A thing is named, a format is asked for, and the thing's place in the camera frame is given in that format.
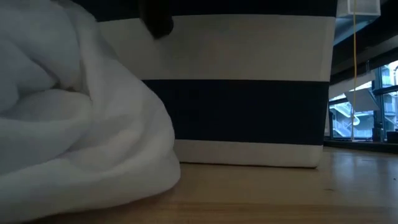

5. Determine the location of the yellow hanging cord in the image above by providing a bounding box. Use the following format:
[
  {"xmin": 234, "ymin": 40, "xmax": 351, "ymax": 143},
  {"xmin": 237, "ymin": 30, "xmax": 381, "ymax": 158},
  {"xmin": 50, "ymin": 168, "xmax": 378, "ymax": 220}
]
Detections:
[{"xmin": 350, "ymin": 0, "xmax": 358, "ymax": 141}]

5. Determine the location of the dark low shelf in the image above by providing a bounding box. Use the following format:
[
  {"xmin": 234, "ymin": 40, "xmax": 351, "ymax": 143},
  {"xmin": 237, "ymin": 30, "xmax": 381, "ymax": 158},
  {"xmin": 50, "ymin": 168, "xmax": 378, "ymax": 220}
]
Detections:
[{"xmin": 323, "ymin": 139, "xmax": 398, "ymax": 154}]

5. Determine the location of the white fleece garment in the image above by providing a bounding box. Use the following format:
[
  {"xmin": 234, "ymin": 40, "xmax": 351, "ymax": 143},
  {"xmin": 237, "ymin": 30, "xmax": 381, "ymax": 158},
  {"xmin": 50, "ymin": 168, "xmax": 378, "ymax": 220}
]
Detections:
[{"xmin": 0, "ymin": 0, "xmax": 182, "ymax": 223}]

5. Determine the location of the white hanging box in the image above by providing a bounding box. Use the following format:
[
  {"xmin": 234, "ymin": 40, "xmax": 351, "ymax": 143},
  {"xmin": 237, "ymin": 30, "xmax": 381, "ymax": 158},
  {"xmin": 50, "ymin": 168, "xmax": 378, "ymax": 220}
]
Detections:
[{"xmin": 337, "ymin": 0, "xmax": 382, "ymax": 18}]

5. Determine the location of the white hanging sheet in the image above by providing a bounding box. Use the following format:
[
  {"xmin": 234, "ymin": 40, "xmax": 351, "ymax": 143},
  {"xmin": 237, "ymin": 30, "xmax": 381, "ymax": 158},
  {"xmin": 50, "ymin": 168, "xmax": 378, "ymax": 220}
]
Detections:
[{"xmin": 343, "ymin": 88, "xmax": 380, "ymax": 113}]

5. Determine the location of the glass window with dark frame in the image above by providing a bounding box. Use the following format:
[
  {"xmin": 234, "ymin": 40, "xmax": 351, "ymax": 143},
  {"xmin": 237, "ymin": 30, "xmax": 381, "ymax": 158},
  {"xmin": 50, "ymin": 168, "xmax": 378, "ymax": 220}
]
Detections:
[{"xmin": 328, "ymin": 60, "xmax": 398, "ymax": 141}]

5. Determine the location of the navy white striped fabric bin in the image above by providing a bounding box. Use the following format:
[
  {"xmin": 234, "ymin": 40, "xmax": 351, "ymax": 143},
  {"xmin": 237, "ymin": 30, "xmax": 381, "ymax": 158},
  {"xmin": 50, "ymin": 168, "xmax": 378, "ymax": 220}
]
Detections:
[{"xmin": 72, "ymin": 0, "xmax": 338, "ymax": 169}]

